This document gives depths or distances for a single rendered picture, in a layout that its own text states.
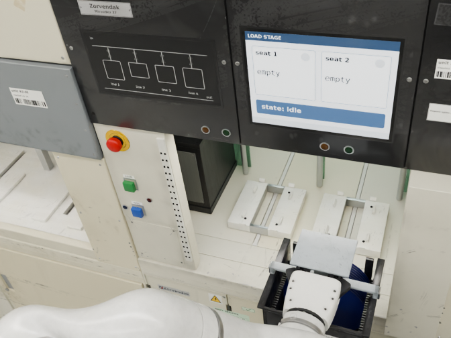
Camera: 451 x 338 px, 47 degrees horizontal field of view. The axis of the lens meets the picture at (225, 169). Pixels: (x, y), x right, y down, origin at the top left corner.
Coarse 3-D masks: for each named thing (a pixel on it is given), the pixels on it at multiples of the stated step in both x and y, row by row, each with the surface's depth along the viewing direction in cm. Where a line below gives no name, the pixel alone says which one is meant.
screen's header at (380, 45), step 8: (248, 32) 98; (256, 32) 97; (264, 32) 96; (264, 40) 98; (272, 40) 97; (280, 40) 96; (288, 40) 96; (296, 40) 95; (304, 40) 95; (312, 40) 94; (320, 40) 94; (328, 40) 93; (336, 40) 92; (344, 40) 92; (352, 40) 91; (360, 40) 91; (368, 40) 90; (376, 40) 90; (368, 48) 91; (376, 48) 91; (384, 48) 90; (392, 48) 90
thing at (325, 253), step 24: (288, 240) 124; (312, 240) 111; (336, 240) 110; (288, 264) 116; (312, 264) 106; (336, 264) 105; (384, 264) 116; (264, 288) 114; (360, 288) 109; (264, 312) 111; (336, 336) 107; (360, 336) 104
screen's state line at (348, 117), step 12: (264, 108) 108; (276, 108) 107; (288, 108) 106; (300, 108) 105; (312, 108) 104; (324, 108) 103; (324, 120) 105; (336, 120) 104; (348, 120) 103; (360, 120) 102; (372, 120) 101; (384, 120) 100
